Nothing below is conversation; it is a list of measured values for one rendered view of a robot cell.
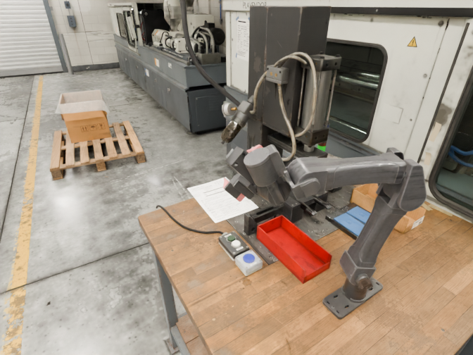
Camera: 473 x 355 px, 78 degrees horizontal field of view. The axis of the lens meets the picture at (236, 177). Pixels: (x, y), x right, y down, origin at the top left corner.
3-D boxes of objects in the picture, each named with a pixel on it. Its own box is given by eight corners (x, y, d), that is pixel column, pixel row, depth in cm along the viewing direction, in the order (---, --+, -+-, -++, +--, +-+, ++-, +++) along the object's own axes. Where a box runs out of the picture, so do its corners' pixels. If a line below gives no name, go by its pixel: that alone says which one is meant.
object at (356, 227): (366, 242, 104) (367, 236, 103) (333, 219, 116) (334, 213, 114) (378, 235, 107) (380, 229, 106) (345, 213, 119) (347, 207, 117)
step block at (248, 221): (248, 235, 110) (248, 217, 106) (243, 231, 112) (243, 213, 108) (261, 229, 113) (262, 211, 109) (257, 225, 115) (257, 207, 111)
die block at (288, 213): (290, 224, 116) (292, 209, 112) (274, 211, 123) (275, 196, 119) (325, 208, 125) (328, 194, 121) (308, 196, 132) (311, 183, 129)
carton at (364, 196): (402, 236, 111) (409, 220, 107) (349, 203, 130) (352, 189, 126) (421, 224, 117) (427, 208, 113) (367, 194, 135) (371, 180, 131)
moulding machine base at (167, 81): (119, 72, 832) (112, 34, 782) (154, 68, 874) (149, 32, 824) (188, 138, 418) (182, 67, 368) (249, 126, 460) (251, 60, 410)
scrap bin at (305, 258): (303, 284, 91) (305, 270, 88) (256, 237, 109) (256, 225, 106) (329, 268, 97) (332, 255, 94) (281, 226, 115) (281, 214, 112)
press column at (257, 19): (258, 192, 136) (267, 5, 97) (243, 181, 144) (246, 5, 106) (281, 183, 142) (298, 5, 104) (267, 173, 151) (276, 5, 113)
